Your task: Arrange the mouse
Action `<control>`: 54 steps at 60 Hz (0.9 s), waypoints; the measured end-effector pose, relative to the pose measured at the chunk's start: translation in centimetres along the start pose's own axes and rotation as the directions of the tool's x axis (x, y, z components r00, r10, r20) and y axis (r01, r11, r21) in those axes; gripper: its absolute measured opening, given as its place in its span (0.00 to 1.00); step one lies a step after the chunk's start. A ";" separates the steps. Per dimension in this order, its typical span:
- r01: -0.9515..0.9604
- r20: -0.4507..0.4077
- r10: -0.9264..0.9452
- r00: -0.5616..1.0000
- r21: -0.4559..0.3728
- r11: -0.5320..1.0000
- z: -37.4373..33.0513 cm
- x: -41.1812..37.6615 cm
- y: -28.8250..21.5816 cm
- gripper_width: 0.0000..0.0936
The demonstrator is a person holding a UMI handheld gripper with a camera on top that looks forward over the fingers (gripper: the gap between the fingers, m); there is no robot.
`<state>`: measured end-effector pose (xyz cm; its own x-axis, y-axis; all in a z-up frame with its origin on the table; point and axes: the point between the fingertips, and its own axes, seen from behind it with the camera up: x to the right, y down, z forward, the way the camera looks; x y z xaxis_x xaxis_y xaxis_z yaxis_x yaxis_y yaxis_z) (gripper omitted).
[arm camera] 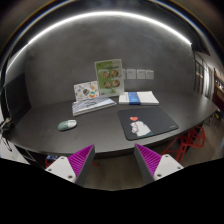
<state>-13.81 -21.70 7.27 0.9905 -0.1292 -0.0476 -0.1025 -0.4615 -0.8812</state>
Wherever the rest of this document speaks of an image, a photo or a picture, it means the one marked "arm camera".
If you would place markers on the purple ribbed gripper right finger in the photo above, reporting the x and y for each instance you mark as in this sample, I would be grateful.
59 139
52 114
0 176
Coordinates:
154 166

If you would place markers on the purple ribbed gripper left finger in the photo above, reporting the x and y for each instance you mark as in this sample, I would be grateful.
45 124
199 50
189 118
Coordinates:
75 167

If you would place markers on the green and white computer mouse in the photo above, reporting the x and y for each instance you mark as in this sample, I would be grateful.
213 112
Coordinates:
67 125

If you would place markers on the black mouse pad with cat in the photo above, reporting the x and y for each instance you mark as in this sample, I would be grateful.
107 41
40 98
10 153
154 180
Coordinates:
145 122

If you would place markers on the red metal stool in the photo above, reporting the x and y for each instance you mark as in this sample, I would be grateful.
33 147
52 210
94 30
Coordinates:
194 138

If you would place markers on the white keyboard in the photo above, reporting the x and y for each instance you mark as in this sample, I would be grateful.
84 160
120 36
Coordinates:
91 105

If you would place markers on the white box with blue band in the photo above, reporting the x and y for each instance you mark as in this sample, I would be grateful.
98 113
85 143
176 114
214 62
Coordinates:
138 98

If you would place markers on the small white illustrated card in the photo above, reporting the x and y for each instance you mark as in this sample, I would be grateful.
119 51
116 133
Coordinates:
87 90

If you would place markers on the green upright menu sign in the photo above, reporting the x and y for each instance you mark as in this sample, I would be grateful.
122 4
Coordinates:
110 77

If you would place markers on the curved LED light strip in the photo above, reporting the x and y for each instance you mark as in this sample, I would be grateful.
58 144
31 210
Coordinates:
135 40

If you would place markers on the white wall switch plates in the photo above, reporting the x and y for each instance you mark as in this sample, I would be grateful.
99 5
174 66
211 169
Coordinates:
138 74

